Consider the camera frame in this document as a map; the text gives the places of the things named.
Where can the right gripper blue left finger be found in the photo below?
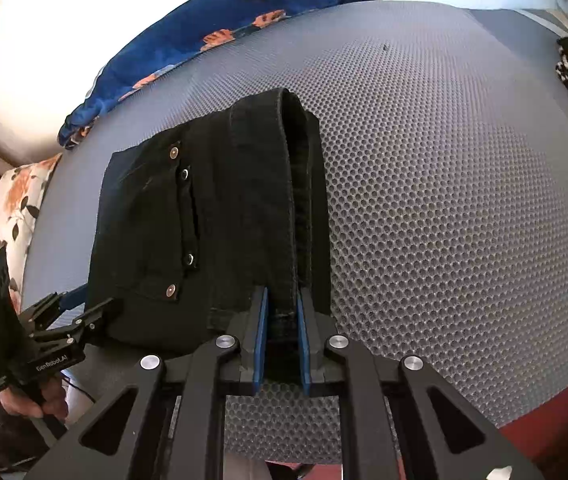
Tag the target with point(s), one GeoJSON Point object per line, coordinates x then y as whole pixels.
{"type": "Point", "coordinates": [252, 340]}

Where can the white floral pillow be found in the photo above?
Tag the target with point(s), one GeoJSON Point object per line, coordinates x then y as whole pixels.
{"type": "Point", "coordinates": [22, 191]}

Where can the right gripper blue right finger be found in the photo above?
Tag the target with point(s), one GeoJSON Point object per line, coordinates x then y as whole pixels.
{"type": "Point", "coordinates": [319, 371]}

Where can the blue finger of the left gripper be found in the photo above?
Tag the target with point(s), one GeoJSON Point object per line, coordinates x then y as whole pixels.
{"type": "Point", "coordinates": [73, 299]}

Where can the blue floral blanket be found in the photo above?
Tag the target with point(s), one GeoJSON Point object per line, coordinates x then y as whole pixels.
{"type": "Point", "coordinates": [189, 30]}

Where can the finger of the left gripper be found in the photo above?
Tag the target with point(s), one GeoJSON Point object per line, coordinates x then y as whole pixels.
{"type": "Point", "coordinates": [93, 325]}

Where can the grey mesh mattress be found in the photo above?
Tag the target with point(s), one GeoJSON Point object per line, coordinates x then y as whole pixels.
{"type": "Point", "coordinates": [445, 136]}

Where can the black denim pants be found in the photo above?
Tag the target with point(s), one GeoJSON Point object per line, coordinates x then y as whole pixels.
{"type": "Point", "coordinates": [193, 220]}

